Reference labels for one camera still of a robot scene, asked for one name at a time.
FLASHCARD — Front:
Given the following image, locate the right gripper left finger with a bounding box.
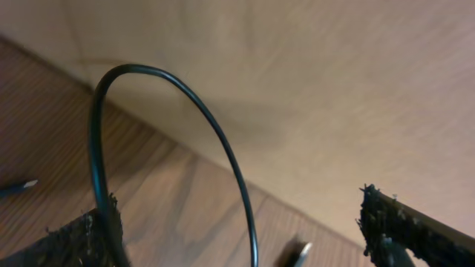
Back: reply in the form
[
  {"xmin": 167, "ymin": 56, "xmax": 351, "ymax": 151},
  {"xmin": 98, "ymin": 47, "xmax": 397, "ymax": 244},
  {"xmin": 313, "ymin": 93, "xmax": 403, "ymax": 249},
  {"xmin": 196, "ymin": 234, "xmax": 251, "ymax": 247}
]
[{"xmin": 1, "ymin": 194, "xmax": 125, "ymax": 267}]

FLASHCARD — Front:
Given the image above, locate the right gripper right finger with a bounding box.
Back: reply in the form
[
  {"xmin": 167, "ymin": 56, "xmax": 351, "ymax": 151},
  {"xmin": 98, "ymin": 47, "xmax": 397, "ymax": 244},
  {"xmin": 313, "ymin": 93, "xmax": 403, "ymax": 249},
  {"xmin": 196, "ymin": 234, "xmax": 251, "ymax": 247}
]
[{"xmin": 357, "ymin": 184, "xmax": 474, "ymax": 267}]

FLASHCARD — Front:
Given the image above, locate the black cable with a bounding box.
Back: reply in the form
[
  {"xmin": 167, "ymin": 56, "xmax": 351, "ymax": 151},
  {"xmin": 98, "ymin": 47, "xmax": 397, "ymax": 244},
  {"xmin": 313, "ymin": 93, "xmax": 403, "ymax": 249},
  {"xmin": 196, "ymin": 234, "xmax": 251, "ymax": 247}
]
[
  {"xmin": 0, "ymin": 179, "xmax": 39, "ymax": 198},
  {"xmin": 88, "ymin": 63, "xmax": 260, "ymax": 267}
]

